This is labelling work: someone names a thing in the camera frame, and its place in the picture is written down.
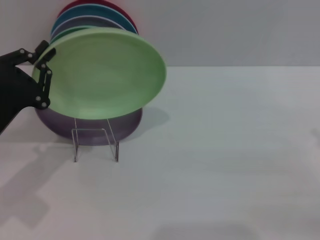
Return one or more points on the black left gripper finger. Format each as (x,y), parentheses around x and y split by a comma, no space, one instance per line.
(41,47)
(45,87)

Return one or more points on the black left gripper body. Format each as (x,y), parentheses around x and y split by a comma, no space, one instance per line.
(15,92)

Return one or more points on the light green plate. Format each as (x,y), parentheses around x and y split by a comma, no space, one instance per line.
(100,75)

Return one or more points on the dark green plate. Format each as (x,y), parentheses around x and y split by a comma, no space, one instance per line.
(62,33)

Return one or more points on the grey purple plate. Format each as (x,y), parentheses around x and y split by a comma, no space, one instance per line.
(87,21)

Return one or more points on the lavender purple plate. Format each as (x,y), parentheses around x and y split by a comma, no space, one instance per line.
(92,137)

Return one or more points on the teal blue plate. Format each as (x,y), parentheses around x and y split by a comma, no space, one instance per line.
(100,10)

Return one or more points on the dark red plate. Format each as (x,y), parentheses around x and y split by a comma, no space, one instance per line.
(125,11)

